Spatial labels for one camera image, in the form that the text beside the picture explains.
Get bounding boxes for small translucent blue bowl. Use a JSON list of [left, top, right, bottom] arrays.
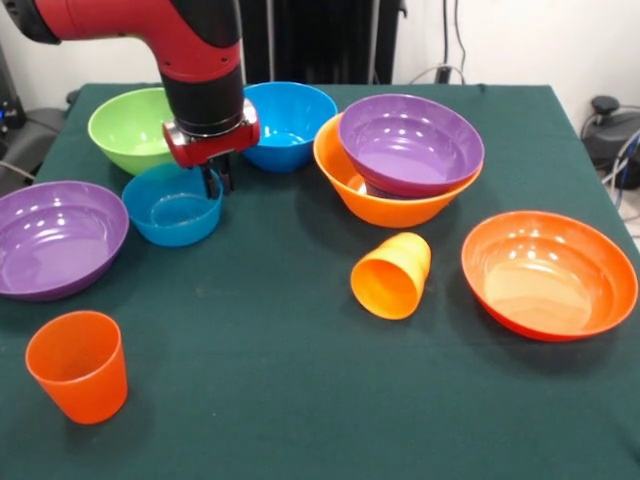
[[121, 162, 225, 248]]

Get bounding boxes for dark green tablecloth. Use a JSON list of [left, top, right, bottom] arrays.
[[0, 82, 640, 480]]

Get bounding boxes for orange cup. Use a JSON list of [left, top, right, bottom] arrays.
[[350, 232, 432, 320]]

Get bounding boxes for black equipment box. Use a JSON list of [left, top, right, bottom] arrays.
[[0, 44, 26, 134]]

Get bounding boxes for tangled floor cables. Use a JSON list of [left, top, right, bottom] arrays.
[[599, 127, 640, 211]]

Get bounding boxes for green bowl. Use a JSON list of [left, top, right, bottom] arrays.
[[87, 86, 177, 176]]

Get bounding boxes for purple bowl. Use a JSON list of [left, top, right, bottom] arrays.
[[0, 180, 131, 303], [337, 93, 486, 198]]

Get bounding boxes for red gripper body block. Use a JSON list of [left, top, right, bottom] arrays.
[[162, 98, 262, 170]]

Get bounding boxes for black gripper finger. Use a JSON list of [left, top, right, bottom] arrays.
[[219, 155, 236, 194], [201, 164, 224, 200]]

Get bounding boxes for red cup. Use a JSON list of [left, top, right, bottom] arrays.
[[25, 310, 129, 426]]

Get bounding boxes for red shallow bowl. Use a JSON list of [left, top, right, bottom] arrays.
[[460, 210, 640, 343]]

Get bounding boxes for large orange bowl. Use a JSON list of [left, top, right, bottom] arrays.
[[312, 113, 484, 229]]

